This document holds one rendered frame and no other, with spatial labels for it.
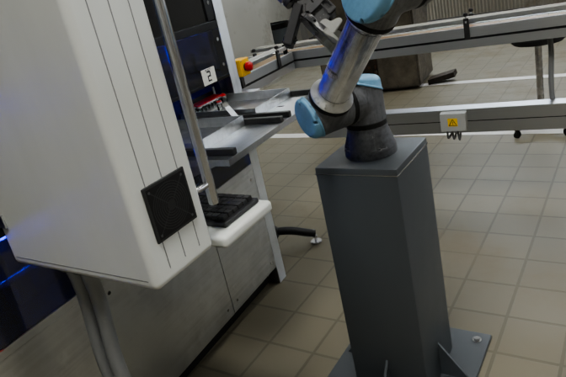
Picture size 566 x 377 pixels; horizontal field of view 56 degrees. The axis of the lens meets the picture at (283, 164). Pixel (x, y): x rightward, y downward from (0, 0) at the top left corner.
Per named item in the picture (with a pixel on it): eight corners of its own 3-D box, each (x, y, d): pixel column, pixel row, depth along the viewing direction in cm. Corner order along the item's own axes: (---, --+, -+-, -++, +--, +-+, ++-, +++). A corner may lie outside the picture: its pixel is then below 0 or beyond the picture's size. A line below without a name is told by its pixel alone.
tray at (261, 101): (181, 122, 203) (178, 114, 202) (220, 103, 224) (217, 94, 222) (257, 118, 186) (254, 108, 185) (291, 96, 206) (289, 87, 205)
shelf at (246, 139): (109, 167, 172) (107, 161, 172) (227, 103, 228) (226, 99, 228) (230, 166, 148) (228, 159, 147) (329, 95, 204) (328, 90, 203)
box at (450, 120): (440, 132, 261) (439, 114, 258) (443, 129, 265) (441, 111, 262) (466, 130, 255) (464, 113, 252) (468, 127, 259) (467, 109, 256)
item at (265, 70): (227, 107, 231) (219, 71, 225) (200, 109, 238) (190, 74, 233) (298, 68, 285) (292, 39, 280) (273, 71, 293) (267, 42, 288)
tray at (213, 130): (118, 156, 176) (114, 146, 175) (168, 130, 196) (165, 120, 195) (199, 154, 159) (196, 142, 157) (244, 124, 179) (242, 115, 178)
